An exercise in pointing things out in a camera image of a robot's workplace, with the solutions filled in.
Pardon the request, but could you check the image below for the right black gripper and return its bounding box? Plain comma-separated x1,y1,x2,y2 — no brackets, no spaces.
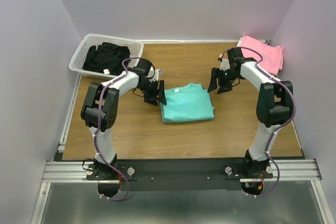
206,67,239,95

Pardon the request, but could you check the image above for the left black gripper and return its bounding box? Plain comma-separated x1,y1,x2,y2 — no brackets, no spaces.
138,79,167,106

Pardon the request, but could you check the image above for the teal t shirt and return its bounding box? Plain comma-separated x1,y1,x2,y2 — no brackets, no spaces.
160,83,215,123

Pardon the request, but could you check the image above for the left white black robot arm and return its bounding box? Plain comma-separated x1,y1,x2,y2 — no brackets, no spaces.
80,57,166,179

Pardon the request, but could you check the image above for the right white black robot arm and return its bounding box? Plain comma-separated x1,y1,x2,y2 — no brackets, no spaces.
208,47,296,178

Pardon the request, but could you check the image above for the white plastic laundry basket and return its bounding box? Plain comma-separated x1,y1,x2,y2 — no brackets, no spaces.
69,34,144,80

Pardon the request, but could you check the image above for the folded pink t shirt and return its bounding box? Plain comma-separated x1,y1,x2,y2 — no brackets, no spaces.
237,35,284,76

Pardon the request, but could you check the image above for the black t shirt in basket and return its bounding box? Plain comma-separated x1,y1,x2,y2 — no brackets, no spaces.
82,42,130,76

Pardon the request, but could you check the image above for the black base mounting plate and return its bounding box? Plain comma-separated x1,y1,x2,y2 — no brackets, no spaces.
84,158,273,196

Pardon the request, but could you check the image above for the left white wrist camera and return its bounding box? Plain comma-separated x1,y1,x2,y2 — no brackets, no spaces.
149,69,163,82

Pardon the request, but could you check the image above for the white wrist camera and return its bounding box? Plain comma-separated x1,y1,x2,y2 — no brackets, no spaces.
218,54,230,71
149,69,163,82

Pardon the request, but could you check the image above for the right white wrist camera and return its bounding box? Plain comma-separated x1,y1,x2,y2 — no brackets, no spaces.
218,54,230,71

